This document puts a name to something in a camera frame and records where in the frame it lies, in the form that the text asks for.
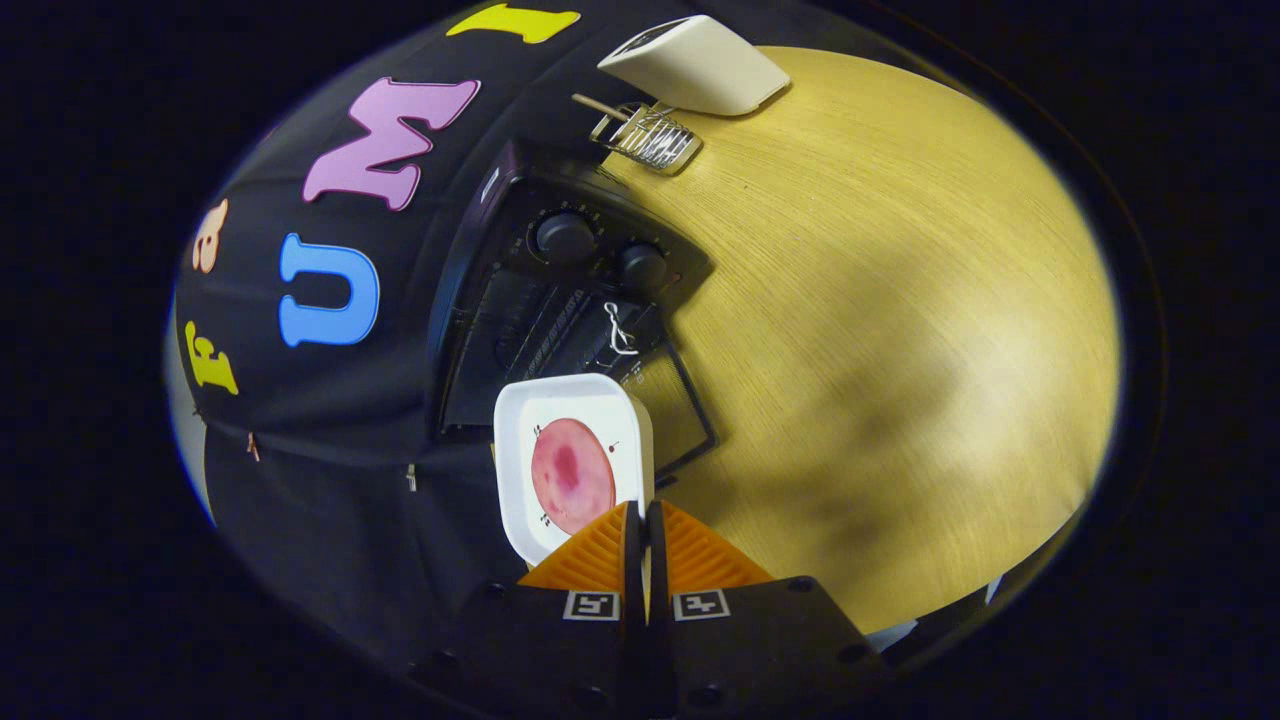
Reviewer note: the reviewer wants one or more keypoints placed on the black toaster oven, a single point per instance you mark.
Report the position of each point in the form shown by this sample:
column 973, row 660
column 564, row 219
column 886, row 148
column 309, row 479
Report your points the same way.
column 590, row 260

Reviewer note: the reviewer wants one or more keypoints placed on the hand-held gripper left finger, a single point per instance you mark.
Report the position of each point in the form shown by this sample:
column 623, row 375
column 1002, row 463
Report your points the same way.
column 560, row 650

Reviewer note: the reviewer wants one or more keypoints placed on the white pop-up toaster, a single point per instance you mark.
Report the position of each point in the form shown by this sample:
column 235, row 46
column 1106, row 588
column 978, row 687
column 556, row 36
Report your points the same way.
column 700, row 65

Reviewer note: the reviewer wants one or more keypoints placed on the wooden stick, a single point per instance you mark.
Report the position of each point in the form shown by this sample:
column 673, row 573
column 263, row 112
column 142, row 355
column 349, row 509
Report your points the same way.
column 600, row 105

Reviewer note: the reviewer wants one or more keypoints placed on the black backdrop cloth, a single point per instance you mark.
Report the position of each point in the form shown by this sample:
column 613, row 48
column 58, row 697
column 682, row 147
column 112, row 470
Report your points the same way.
column 330, row 420

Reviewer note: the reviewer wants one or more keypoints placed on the clear glass jar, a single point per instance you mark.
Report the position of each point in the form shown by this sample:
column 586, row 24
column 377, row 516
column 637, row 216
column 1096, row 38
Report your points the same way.
column 650, row 140

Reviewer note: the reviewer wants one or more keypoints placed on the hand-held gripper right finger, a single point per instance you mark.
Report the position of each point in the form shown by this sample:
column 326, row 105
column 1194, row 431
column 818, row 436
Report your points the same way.
column 740, row 650

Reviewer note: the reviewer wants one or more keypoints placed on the white square plate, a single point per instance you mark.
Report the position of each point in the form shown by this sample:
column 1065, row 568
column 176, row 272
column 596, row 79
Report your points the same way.
column 515, row 420

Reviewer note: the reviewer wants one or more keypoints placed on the pink ham slice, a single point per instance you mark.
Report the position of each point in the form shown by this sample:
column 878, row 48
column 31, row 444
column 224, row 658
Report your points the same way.
column 570, row 475

